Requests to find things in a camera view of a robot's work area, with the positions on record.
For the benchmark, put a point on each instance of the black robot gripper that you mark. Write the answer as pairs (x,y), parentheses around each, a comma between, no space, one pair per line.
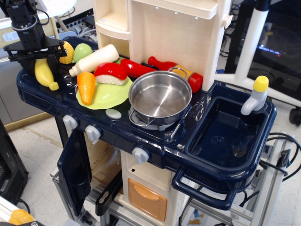
(34,44)

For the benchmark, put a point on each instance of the yellow toy banana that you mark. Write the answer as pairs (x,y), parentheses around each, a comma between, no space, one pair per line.
(44,75)

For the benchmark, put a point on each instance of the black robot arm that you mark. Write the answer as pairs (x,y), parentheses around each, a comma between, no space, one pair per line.
(23,14)

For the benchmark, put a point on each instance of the stainless steel pot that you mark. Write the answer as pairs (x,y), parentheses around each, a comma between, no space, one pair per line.
(158,98)

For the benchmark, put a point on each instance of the yellow toy corn cob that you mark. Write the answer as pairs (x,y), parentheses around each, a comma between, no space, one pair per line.
(69,54)

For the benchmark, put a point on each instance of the green toy pear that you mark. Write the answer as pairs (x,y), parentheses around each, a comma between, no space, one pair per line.
(81,51)

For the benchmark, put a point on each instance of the orange toy carrot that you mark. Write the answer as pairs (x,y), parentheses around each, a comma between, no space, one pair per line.
(86,86)

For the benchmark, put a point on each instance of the red white toy sushi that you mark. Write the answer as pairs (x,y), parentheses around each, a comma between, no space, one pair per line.
(110,73)

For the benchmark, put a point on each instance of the left grey stove knob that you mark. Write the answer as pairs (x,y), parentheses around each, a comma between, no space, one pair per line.
(69,122)

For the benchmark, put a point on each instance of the grey stove knob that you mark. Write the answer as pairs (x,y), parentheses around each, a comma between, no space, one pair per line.
(69,122)
(93,134)
(140,155)

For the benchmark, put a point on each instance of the cream toy bottle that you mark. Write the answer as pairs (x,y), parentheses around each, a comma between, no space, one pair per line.
(89,63)

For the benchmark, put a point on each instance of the light green toy plate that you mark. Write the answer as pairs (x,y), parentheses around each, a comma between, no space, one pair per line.
(107,96)

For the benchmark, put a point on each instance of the grey oval button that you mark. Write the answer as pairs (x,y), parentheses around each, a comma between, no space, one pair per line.
(113,114)

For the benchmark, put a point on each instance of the middle grey stove knob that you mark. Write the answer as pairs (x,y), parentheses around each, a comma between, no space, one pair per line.
(93,134)

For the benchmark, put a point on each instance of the red toy chili pepper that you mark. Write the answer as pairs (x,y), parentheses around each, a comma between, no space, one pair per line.
(134,70)

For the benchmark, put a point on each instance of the navy oven door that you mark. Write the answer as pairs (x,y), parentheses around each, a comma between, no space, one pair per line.
(75,172)

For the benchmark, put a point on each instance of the black computer case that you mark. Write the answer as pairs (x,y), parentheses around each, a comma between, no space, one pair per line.
(13,174)

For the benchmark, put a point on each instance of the right grey stove knob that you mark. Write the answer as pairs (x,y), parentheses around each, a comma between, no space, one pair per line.
(140,155)

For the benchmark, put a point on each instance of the cream toy kitchen tower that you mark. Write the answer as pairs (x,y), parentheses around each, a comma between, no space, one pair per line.
(187,32)

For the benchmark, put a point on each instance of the yellow object bottom left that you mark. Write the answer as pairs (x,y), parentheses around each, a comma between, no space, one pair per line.
(19,217)

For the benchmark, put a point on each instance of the red toy ketchup bottle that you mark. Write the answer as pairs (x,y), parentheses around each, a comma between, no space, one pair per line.
(194,79)

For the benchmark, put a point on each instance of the orange toy drawer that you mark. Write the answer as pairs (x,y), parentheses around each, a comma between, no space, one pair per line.
(147,200)

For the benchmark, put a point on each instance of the navy toy kitchen counter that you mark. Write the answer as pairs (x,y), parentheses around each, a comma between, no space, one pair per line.
(213,137)

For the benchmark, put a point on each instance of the grey yellow toy faucet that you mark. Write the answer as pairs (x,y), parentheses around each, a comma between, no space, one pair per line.
(258,96)

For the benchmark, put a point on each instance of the black caster wheel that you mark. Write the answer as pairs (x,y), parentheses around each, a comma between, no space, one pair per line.
(295,116)

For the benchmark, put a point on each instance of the black oven door handle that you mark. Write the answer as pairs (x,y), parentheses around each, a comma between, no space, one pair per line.
(106,197)

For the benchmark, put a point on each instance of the aluminium frame cart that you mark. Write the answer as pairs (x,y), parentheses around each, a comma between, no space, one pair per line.
(112,160)

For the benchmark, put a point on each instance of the white stand frame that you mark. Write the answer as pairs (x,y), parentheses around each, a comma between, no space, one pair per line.
(239,78)

